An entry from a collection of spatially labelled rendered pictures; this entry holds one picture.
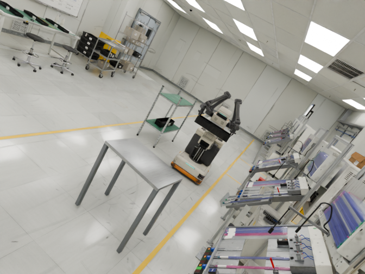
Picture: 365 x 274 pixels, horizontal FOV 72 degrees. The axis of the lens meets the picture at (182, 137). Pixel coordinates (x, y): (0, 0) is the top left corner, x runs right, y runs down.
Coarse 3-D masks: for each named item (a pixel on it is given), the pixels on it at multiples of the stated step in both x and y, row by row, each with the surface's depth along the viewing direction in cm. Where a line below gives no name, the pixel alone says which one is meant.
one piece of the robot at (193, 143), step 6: (198, 132) 448; (192, 138) 453; (198, 138) 450; (216, 138) 446; (192, 144) 455; (198, 144) 452; (222, 144) 440; (186, 150) 460; (192, 150) 451; (198, 150) 448; (204, 150) 446; (216, 150) 444; (192, 156) 462; (198, 156) 451; (204, 156) 452; (210, 156) 449; (198, 162) 455; (204, 162) 454; (210, 162) 451
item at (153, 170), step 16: (112, 144) 234; (128, 144) 250; (96, 160) 240; (128, 160) 223; (144, 160) 239; (160, 160) 256; (144, 176) 214; (160, 176) 228; (176, 176) 244; (80, 192) 252; (144, 208) 216; (160, 208) 258; (128, 240) 231
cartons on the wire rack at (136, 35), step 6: (126, 30) 774; (132, 30) 765; (132, 36) 778; (138, 36) 800; (144, 36) 834; (144, 42) 854; (126, 48) 791; (126, 60) 869; (126, 66) 850; (132, 66) 872
